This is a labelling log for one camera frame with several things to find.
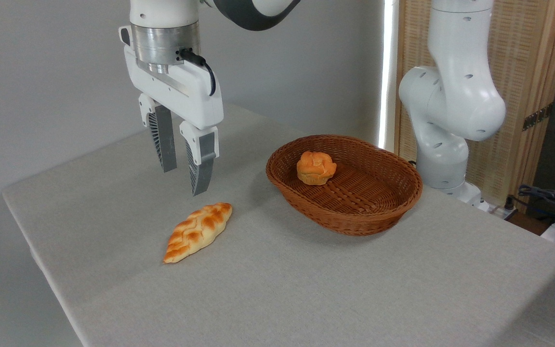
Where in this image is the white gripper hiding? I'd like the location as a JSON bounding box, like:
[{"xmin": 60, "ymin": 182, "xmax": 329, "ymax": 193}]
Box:
[{"xmin": 119, "ymin": 26, "xmax": 225, "ymax": 197}]

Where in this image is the long braided bread loaf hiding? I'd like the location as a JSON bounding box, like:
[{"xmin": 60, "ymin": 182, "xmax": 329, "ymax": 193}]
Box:
[{"xmin": 163, "ymin": 202, "xmax": 233, "ymax": 264}]

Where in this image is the round orange bread bun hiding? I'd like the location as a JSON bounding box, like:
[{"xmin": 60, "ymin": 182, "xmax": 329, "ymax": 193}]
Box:
[{"xmin": 297, "ymin": 151, "xmax": 337, "ymax": 186}]

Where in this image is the brown oval wicker basket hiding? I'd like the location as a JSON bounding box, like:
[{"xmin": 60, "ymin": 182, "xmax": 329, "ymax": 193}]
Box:
[{"xmin": 265, "ymin": 134, "xmax": 423, "ymax": 236}]

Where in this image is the grey tablecloth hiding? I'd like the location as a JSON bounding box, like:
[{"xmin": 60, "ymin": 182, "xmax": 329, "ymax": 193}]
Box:
[{"xmin": 2, "ymin": 104, "xmax": 555, "ymax": 347}]

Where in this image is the wooden woven folding screen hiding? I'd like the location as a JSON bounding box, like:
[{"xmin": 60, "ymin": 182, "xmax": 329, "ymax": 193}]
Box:
[{"xmin": 394, "ymin": 0, "xmax": 555, "ymax": 213}]

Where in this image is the metal screen hinge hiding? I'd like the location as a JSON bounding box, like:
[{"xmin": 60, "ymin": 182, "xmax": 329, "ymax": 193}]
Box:
[{"xmin": 522, "ymin": 104, "xmax": 553, "ymax": 132}]

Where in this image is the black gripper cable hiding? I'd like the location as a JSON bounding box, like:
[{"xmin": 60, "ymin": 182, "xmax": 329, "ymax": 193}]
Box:
[{"xmin": 179, "ymin": 47, "xmax": 216, "ymax": 97}]

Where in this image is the dark blue cable bundle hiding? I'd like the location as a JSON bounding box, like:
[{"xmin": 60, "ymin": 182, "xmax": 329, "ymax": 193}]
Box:
[{"xmin": 508, "ymin": 185, "xmax": 555, "ymax": 227}]

